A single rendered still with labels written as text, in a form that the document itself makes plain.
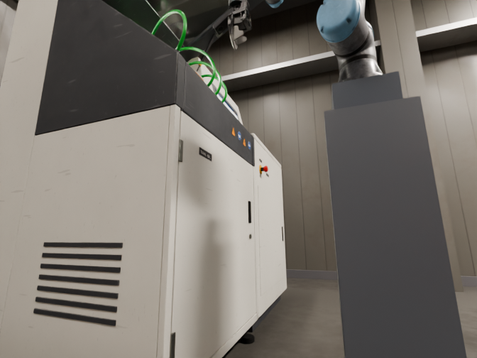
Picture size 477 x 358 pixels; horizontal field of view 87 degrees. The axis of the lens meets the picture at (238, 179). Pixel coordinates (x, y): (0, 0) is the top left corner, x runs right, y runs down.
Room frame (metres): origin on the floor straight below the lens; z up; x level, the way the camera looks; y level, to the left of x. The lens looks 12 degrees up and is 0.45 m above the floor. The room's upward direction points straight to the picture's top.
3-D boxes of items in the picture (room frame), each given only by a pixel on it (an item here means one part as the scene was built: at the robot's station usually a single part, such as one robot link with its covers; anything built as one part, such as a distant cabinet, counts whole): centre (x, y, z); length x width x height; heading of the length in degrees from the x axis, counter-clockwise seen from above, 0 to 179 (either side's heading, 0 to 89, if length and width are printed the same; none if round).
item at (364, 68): (0.75, -0.40, 0.95); 0.15 x 0.15 x 0.10
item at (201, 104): (0.95, 0.06, 0.87); 0.62 x 0.04 x 0.16; 159
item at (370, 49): (0.75, -0.40, 1.07); 0.13 x 0.12 x 0.14; 140
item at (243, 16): (0.91, -0.01, 1.36); 0.09 x 0.08 x 0.12; 68
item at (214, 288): (0.94, 0.05, 0.44); 0.65 x 0.02 x 0.68; 159
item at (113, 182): (1.04, 0.31, 0.39); 0.70 x 0.58 x 0.79; 159
